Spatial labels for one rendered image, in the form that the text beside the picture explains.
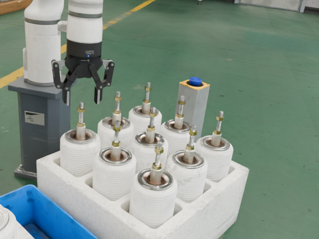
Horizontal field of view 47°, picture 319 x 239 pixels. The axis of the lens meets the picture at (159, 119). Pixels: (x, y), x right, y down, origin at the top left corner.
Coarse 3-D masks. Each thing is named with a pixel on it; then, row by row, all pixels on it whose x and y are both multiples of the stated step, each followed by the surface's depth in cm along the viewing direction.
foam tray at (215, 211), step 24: (48, 168) 88; (240, 168) 98; (48, 192) 91; (72, 192) 84; (96, 192) 82; (216, 192) 87; (240, 192) 99; (72, 216) 87; (96, 216) 81; (120, 216) 76; (192, 216) 79; (216, 216) 91
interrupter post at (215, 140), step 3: (213, 132) 93; (213, 135) 92; (216, 135) 92; (219, 135) 92; (213, 138) 92; (216, 138) 92; (219, 138) 92; (213, 141) 93; (216, 141) 92; (219, 141) 93; (213, 144) 93; (216, 144) 93
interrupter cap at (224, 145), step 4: (204, 136) 96; (208, 136) 96; (200, 140) 94; (204, 140) 94; (208, 140) 95; (220, 140) 95; (224, 140) 95; (204, 144) 92; (208, 144) 93; (220, 144) 94; (224, 144) 94; (228, 144) 94; (208, 148) 91; (212, 148) 90; (216, 148) 91; (220, 148) 91; (224, 148) 91; (228, 148) 92
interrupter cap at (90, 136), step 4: (68, 132) 90; (72, 132) 90; (88, 132) 91; (92, 132) 91; (68, 136) 88; (72, 136) 89; (88, 136) 90; (92, 136) 90; (68, 140) 87; (72, 140) 87; (76, 140) 87; (80, 140) 87; (84, 140) 87; (88, 140) 88; (92, 140) 88; (80, 144) 86
